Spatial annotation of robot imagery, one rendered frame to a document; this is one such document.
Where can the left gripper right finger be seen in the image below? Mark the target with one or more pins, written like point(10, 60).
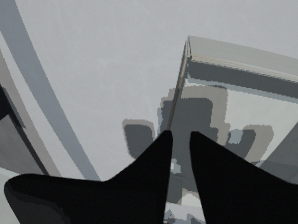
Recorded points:
point(234, 191)

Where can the small black block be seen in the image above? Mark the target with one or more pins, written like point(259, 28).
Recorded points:
point(4, 108)

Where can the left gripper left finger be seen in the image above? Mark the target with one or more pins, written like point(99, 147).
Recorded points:
point(136, 195)

